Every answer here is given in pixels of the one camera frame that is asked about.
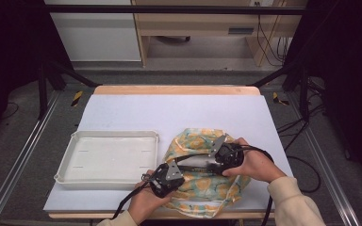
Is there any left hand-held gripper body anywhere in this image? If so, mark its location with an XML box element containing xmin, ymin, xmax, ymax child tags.
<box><xmin>148</xmin><ymin>159</ymin><xmax>187</xmax><ymax>200</ymax></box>

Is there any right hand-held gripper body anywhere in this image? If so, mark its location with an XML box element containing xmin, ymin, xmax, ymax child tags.
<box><xmin>207</xmin><ymin>134</ymin><xmax>245</xmax><ymax>177</ymax></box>

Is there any person's right hand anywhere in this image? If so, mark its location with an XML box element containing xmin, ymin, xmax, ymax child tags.
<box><xmin>222</xmin><ymin>137</ymin><xmax>288</xmax><ymax>185</ymax></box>

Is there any person's left hand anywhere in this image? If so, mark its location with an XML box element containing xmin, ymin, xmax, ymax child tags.
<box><xmin>127</xmin><ymin>169</ymin><xmax>177</xmax><ymax>226</ymax></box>

